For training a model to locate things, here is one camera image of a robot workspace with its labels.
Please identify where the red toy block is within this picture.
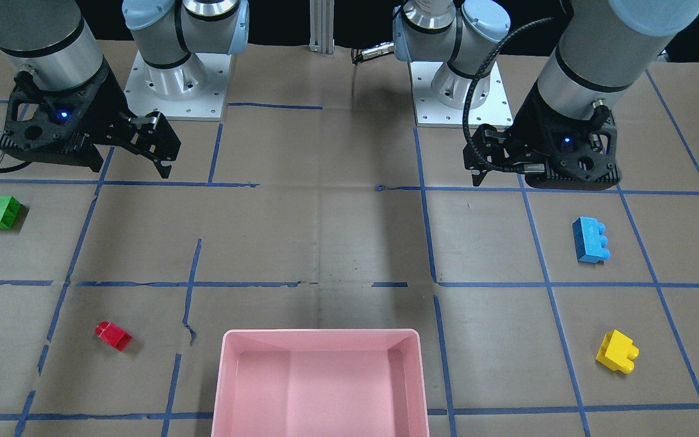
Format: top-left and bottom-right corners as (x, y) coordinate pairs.
(95, 321), (132, 352)

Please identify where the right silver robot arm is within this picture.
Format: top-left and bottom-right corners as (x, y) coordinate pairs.
(0, 1), (249, 178)

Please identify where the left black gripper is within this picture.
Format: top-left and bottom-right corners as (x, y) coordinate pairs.
(463, 86), (622, 191)

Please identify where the aluminium frame post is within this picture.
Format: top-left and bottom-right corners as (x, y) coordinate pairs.
(308, 0), (335, 57)

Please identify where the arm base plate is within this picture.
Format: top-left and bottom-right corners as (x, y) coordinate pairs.
(124, 53), (235, 122)
(408, 62), (513, 130)

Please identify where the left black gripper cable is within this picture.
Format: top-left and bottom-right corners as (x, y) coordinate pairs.
(464, 17), (555, 174)

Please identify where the yellow toy block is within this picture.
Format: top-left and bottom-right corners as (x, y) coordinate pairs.
(595, 330), (639, 375)

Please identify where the blue toy block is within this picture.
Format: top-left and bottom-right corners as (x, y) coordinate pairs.
(572, 216), (610, 263)

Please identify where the pink plastic box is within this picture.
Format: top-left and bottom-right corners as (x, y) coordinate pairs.
(211, 328), (430, 436)

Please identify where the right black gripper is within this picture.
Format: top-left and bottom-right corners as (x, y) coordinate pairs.
(0, 61), (182, 179)

